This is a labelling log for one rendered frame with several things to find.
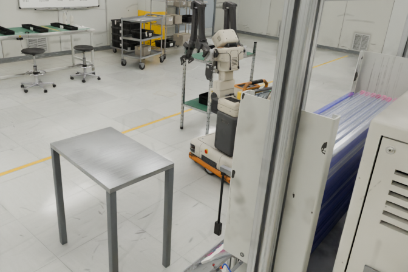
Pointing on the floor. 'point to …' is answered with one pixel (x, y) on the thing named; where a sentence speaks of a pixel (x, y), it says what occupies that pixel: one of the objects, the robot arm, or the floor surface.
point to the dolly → (123, 35)
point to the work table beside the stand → (112, 178)
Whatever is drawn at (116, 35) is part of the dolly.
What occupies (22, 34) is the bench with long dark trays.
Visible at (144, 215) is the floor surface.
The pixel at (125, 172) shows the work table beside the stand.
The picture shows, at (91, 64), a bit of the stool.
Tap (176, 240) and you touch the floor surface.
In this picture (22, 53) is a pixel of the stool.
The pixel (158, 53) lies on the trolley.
